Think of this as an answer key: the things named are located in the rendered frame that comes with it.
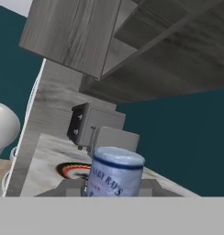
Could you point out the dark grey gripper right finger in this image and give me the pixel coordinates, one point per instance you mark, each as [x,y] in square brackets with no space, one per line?
[153,187]

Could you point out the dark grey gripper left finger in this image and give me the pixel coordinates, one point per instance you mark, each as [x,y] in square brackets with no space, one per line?
[71,187]

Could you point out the white blue-labelled condiment bottle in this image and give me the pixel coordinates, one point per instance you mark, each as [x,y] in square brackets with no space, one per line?
[115,173]

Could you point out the black and orange rimmed plate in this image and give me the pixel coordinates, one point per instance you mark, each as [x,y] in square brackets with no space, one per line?
[72,170]

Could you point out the grey wood cabinet door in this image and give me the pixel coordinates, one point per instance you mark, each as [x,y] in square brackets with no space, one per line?
[68,33]

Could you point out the grey toaster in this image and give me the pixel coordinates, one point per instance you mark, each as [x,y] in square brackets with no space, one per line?
[117,137]

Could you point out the grey box appliance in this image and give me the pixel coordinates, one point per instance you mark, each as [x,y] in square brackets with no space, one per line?
[98,122]

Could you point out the white rounded object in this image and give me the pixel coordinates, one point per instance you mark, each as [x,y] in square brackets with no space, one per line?
[5,128]

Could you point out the grey wood wall cabinet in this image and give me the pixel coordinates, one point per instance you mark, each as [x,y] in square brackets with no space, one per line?
[178,52]

